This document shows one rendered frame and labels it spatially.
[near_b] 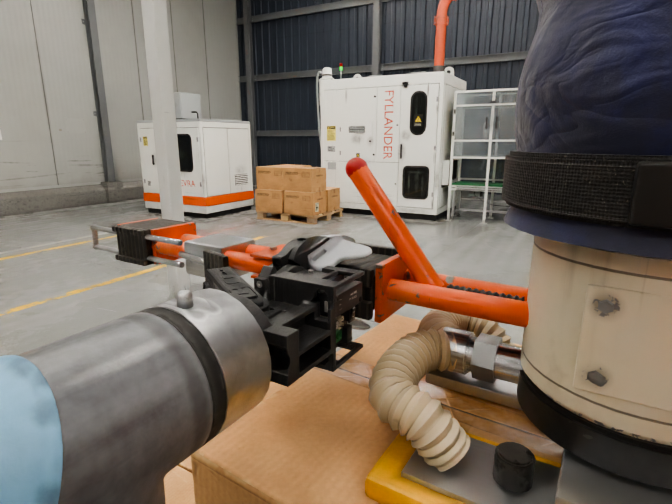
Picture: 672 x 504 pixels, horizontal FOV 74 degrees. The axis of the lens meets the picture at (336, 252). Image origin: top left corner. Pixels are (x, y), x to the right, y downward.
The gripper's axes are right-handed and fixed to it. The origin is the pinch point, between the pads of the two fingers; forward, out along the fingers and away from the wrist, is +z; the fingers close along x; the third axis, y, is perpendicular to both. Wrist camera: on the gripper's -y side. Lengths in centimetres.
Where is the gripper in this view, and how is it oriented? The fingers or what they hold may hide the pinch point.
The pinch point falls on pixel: (341, 273)
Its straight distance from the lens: 49.1
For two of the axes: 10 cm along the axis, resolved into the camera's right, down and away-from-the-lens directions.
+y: 8.6, 1.2, -4.9
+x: 0.0, -9.7, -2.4
